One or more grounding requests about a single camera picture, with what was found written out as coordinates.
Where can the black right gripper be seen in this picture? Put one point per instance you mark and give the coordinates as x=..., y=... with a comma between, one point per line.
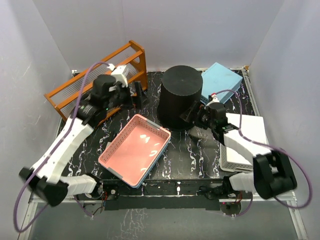
x=186, y=115

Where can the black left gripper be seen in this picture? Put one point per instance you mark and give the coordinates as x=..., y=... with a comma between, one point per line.
x=140, y=100

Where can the large black plastic bin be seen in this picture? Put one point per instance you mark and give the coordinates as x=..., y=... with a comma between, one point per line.
x=181, y=86

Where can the blue plastic basket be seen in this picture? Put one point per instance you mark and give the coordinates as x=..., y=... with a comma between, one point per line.
x=217, y=78

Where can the pink plastic basket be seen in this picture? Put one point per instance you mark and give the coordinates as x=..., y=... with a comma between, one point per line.
x=135, y=150

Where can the white perforated plastic basket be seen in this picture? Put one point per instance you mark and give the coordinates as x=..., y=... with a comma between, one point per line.
x=238, y=154

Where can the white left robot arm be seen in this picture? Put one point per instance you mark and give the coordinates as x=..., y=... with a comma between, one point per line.
x=45, y=178

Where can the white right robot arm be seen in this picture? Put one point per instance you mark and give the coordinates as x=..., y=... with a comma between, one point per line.
x=272, y=173

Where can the orange wooden rack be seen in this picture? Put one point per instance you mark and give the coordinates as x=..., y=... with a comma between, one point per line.
x=63, y=98

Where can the blue tray under pink basket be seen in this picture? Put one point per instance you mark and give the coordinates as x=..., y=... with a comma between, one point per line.
x=161, y=170

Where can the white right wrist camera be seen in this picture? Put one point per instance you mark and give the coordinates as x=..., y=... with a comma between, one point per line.
x=213, y=99

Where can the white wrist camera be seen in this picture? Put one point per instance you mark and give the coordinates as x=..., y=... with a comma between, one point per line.
x=213, y=99
x=120, y=73

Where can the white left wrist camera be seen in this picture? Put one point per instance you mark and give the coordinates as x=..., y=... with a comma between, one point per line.
x=120, y=73

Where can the aluminium front frame rail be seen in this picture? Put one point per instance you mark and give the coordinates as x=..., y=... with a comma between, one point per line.
x=169, y=218

